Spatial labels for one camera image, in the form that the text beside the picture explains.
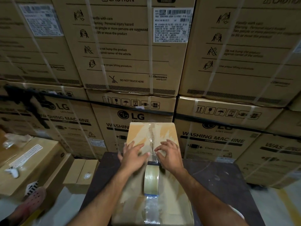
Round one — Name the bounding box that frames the person's left hand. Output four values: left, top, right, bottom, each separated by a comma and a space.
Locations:
118, 140, 151, 174

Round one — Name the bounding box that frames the person's right hand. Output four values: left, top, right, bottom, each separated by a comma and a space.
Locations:
154, 139, 184, 175

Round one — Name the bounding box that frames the taped brown cardboard box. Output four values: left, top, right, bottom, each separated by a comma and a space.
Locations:
111, 122, 195, 226

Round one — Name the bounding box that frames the person's right forearm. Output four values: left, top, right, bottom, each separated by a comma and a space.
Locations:
170, 168, 250, 226

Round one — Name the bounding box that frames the person's left forearm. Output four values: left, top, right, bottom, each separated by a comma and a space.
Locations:
72, 168, 141, 226

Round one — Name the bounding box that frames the beige packing tape roll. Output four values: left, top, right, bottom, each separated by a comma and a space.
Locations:
144, 163, 161, 195

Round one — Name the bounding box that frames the small plain cardboard box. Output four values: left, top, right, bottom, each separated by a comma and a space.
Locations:
63, 159, 99, 195

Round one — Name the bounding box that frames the stack of large printed cartons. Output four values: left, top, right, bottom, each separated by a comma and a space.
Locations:
0, 0, 301, 190

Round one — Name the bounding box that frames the wide flat cardboard box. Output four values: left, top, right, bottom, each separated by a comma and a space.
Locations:
0, 137, 75, 201

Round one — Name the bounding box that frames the white chevron patterned strip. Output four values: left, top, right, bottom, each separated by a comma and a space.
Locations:
9, 144, 44, 168

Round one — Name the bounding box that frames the pink perforated shoe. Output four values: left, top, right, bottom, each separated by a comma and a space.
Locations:
20, 186, 47, 223

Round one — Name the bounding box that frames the crumpled clear plastic wrap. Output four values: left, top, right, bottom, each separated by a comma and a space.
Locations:
2, 133, 34, 149

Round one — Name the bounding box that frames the small white device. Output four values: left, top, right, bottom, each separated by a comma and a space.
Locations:
4, 167, 21, 179

